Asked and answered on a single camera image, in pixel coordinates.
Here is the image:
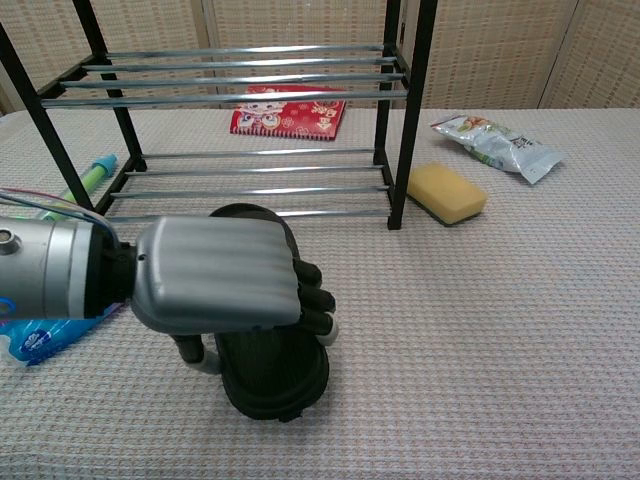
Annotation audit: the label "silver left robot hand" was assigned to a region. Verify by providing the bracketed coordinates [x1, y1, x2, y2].
[130, 215, 338, 377]

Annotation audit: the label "black rubber slipper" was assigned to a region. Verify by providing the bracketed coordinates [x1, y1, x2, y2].
[208, 203, 331, 424]

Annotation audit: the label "black metal shoe rack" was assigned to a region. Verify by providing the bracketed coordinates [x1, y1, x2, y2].
[0, 0, 439, 232]

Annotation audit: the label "green tube with teal cap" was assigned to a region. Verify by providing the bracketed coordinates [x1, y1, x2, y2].
[39, 153, 119, 223]

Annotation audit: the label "red patterned packet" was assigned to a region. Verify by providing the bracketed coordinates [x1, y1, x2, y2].
[229, 84, 347, 143]

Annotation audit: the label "blue tissue pack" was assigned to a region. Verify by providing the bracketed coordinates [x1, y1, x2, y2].
[0, 302, 126, 369]

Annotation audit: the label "beige textured tablecloth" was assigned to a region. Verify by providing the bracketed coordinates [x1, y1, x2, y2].
[0, 107, 640, 480]

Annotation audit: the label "yellow sponge with green base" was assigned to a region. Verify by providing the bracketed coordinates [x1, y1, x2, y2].
[406, 163, 489, 227]

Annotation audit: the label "white snack bag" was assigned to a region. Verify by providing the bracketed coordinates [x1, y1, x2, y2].
[430, 114, 563, 185]

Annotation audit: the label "woven folding screen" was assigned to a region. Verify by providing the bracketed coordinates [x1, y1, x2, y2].
[0, 0, 640, 117]

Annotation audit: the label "coloured wrist wires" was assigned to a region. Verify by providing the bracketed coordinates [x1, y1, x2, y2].
[0, 187, 121, 249]

